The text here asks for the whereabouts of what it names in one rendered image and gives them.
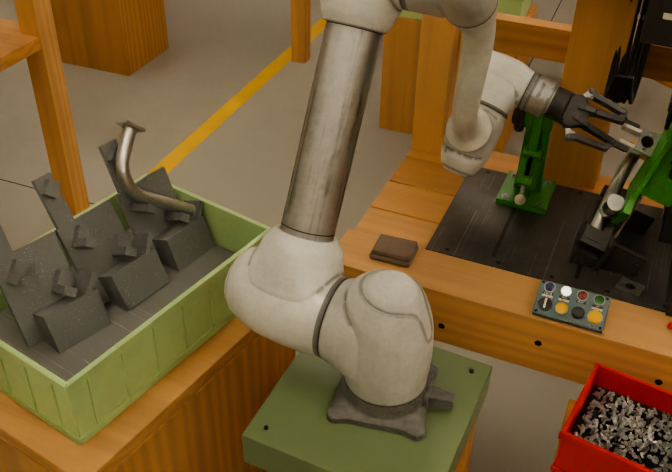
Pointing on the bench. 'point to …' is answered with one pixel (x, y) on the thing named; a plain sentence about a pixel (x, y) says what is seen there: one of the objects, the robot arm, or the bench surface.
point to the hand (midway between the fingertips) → (634, 139)
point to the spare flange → (630, 284)
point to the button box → (571, 306)
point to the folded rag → (394, 250)
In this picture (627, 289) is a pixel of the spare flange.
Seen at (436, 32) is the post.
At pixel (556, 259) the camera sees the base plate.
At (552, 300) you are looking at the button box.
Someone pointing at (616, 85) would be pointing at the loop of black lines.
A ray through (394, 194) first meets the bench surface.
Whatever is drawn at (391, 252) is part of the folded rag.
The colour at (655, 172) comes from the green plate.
